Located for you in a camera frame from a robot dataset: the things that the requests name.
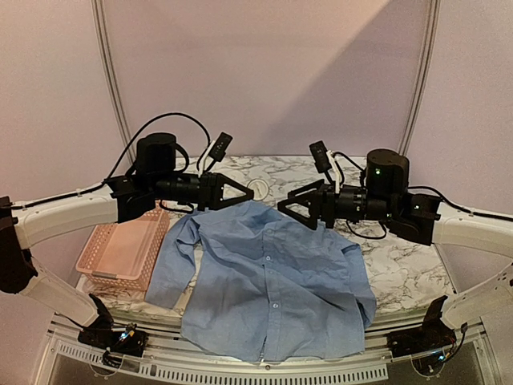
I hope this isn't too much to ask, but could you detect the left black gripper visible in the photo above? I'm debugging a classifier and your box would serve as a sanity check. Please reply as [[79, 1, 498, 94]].
[[151, 171, 254, 211]]

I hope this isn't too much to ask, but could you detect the orange portrait round brooch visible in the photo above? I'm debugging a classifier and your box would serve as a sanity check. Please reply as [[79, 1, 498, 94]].
[[247, 179, 269, 201]]

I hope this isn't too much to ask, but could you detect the blue button-up shirt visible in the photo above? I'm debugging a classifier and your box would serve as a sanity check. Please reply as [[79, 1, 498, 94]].
[[145, 201, 377, 363]]

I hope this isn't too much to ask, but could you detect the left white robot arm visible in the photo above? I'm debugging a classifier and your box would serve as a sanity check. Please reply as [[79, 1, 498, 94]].
[[1, 133, 254, 348]]

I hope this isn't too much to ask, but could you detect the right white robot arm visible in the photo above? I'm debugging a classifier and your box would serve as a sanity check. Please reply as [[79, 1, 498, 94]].
[[278, 142, 512, 257]]

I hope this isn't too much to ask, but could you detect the pink plastic basket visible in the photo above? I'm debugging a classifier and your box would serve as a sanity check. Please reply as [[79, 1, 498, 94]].
[[75, 208, 170, 291]]

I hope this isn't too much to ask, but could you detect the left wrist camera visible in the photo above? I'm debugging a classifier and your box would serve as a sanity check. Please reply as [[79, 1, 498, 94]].
[[196, 132, 232, 176]]

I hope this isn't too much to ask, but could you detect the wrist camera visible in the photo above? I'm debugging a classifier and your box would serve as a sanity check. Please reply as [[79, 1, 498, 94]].
[[309, 140, 343, 194], [196, 132, 232, 176]]

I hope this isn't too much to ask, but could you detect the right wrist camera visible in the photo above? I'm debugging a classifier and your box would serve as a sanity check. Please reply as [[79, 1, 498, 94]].
[[309, 140, 343, 194]]

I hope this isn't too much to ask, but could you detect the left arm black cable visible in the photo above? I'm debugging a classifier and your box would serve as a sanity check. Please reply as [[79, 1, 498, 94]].
[[0, 112, 212, 212]]

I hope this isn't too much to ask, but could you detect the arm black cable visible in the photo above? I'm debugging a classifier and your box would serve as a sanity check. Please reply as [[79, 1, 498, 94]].
[[332, 151, 513, 241], [0, 112, 212, 212]]

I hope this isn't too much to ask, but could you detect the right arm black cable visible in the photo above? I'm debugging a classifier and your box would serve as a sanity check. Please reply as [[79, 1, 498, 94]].
[[332, 151, 513, 241]]

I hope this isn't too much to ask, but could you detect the left aluminium corner post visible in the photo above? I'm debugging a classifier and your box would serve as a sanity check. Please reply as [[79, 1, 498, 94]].
[[91, 0, 131, 146]]

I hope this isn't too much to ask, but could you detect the aluminium corner post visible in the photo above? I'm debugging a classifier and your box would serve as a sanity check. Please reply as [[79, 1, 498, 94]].
[[91, 0, 131, 146], [398, 0, 441, 156]]

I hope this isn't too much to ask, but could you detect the aluminium front rail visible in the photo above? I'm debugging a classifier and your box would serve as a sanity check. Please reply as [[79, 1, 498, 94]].
[[46, 308, 488, 382]]

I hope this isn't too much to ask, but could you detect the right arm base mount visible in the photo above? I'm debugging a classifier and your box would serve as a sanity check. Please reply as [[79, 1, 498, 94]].
[[386, 320, 468, 376]]

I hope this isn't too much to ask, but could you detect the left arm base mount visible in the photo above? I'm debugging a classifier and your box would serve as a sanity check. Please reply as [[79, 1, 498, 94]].
[[78, 317, 149, 369]]

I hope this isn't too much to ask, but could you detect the right aluminium corner post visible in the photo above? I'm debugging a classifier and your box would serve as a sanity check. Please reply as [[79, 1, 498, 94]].
[[398, 0, 441, 156]]

